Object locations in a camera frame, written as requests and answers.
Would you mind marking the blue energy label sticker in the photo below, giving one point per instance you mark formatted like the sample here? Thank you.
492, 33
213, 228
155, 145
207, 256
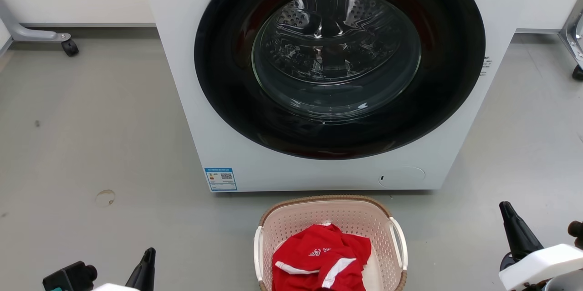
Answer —
221, 179

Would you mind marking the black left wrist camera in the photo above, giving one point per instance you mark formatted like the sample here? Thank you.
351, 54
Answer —
70, 277

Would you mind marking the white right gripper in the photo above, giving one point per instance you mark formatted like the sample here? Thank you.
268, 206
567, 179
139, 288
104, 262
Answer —
546, 261

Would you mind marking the white garment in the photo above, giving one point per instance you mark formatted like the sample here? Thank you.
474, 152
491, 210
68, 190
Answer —
374, 273

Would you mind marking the white front-load washing machine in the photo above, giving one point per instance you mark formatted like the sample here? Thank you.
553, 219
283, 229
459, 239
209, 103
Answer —
182, 54

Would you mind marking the round black glass washer door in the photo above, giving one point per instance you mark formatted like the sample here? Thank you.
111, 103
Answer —
339, 138

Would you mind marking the red shirt with white stripes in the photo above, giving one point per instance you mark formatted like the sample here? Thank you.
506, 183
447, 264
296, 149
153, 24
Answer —
314, 259

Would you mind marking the shiny metal leg with caster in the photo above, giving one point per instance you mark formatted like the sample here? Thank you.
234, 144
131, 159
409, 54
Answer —
574, 36

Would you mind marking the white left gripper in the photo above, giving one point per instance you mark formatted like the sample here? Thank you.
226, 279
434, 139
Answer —
111, 288

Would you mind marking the pink perforated laundry basket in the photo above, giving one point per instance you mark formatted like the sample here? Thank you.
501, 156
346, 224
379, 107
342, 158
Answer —
300, 218

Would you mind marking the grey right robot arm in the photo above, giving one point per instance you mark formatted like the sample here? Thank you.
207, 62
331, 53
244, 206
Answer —
567, 284

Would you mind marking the grey metal leg with caster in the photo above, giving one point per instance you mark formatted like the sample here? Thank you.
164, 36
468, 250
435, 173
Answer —
32, 34

